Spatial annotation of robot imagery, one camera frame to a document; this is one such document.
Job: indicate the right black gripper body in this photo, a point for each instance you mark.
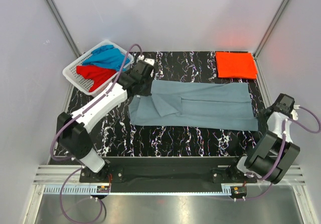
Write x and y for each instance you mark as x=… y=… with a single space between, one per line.
x=261 y=118

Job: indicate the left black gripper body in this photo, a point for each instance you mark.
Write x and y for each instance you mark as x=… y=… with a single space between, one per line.
x=146 y=89

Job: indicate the grey blue t shirt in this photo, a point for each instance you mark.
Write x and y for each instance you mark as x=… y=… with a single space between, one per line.
x=199 y=105

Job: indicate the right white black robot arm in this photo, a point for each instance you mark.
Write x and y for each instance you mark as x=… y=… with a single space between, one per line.
x=275 y=152

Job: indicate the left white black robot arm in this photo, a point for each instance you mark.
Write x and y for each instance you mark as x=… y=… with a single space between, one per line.
x=73 y=130

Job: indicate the red t shirt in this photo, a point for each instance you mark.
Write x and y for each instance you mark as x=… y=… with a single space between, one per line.
x=97 y=74

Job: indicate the black marble pattern mat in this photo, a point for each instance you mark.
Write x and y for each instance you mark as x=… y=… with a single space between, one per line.
x=114 y=135

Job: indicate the folded orange t shirt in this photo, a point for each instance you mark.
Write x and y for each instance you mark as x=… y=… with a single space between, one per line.
x=236 y=65

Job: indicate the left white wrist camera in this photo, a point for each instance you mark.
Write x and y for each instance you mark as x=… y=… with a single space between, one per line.
x=147 y=60

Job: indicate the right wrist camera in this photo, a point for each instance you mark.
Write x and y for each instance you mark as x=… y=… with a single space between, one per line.
x=293 y=113

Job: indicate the aluminium frame rail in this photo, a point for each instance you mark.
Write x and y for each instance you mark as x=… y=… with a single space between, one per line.
x=65 y=179

